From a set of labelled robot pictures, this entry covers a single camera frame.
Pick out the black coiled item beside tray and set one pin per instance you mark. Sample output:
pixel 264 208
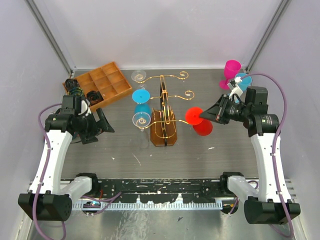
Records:
pixel 73 88

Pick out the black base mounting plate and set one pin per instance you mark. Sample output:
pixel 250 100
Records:
pixel 162 190

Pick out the clear wine glass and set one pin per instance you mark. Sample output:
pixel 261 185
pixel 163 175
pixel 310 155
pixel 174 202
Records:
pixel 139 77
pixel 142 121

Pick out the clear front wine glass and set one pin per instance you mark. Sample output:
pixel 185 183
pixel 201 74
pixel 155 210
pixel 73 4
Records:
pixel 142 121

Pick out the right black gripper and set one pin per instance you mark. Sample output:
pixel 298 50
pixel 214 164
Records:
pixel 217 112

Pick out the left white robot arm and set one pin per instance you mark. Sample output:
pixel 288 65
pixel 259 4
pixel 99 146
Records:
pixel 46 200

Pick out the light blue plastic wine glass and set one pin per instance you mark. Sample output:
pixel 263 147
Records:
pixel 242 81

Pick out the gold wire wine glass rack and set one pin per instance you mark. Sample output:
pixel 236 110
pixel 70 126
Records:
pixel 163 129

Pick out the black coiled item on tray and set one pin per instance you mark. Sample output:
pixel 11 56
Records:
pixel 94 97

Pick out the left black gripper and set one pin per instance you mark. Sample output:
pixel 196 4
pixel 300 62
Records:
pixel 98 128

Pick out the magenta plastic wine glass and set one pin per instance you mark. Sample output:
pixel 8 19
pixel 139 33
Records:
pixel 231 68

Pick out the red plastic wine glass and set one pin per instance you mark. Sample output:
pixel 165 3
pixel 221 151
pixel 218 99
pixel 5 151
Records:
pixel 200 125

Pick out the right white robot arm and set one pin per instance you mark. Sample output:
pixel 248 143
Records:
pixel 271 203

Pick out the wooden compartment tray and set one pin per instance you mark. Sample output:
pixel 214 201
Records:
pixel 108 82

